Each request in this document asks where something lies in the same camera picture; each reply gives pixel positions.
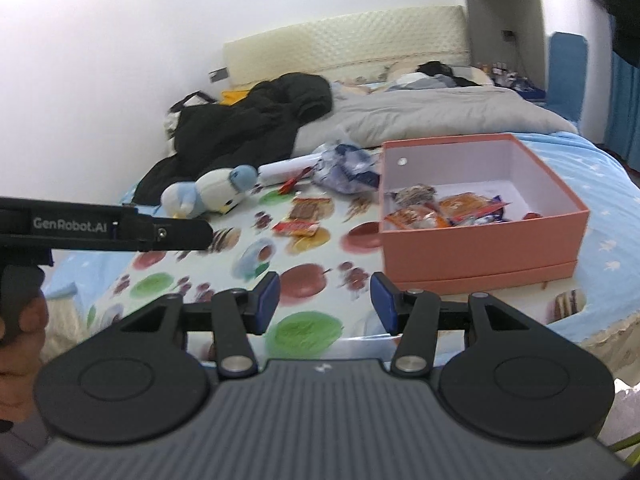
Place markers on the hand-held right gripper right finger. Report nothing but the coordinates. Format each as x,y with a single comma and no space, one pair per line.
387,305

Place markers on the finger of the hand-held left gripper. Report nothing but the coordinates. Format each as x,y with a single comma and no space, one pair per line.
185,235

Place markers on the blue curtain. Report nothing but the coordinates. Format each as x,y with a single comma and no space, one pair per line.
625,110

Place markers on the long dark red snack packet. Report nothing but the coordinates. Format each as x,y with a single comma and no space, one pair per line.
533,216

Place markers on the fruit print mat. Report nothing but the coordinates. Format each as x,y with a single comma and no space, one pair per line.
310,255

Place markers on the hanging black garment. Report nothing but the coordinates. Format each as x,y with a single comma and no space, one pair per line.
615,5

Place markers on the purple snack packet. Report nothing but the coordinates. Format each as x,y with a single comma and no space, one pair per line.
492,207

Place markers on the cream padded headboard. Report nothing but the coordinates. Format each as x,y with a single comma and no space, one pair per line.
345,45

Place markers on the person's left hand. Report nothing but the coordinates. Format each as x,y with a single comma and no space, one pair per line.
20,380

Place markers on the grey duvet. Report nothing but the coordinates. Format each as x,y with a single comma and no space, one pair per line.
450,112

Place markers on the orange snack packet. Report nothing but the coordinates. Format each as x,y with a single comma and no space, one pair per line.
415,217
462,204

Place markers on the heap of dark clothes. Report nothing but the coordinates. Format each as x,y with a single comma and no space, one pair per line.
435,72

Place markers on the group of small bottles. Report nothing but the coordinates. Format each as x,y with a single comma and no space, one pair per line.
510,80

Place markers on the brown snack packet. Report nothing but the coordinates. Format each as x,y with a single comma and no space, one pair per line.
311,209

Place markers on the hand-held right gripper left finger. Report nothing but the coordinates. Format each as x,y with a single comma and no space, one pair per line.
265,305

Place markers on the cream mattress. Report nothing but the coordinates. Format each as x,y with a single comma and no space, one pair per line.
615,340

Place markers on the grey wall switch panel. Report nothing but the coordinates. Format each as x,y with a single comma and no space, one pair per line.
219,75

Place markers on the white tube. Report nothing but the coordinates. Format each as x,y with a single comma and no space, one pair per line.
287,167

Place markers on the wall socket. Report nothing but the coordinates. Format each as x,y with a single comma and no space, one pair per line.
508,35

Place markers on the yellow pillow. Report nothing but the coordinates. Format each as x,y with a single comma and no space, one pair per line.
235,97

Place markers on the black jacket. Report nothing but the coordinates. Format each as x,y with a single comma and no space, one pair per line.
235,125

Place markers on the white blue plush toy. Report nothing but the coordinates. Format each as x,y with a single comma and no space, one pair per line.
215,190

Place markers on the thin red snack stick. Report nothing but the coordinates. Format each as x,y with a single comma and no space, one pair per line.
295,180

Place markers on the blue chair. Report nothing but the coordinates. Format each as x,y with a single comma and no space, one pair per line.
567,75

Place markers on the clear plastic bag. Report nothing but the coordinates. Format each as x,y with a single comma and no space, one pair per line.
345,167

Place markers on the pink cardboard box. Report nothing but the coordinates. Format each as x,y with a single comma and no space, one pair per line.
475,255

